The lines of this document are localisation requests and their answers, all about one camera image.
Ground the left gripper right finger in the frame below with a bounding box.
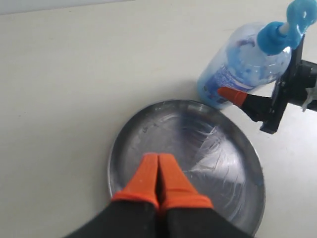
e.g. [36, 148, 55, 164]
[158, 153, 251, 238]

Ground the blue pump lotion bottle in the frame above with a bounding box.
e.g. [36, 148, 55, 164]
[197, 0, 317, 109]

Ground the round steel plate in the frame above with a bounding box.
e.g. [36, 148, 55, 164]
[107, 100, 265, 235]

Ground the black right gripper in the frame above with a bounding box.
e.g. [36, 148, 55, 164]
[217, 39, 317, 134]

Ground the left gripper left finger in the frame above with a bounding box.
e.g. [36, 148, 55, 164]
[68, 153, 159, 238]

